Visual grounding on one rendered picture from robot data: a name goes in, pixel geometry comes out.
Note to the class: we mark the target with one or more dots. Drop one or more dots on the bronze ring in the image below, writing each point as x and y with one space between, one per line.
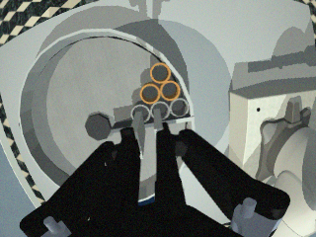
175 95
166 78
146 100

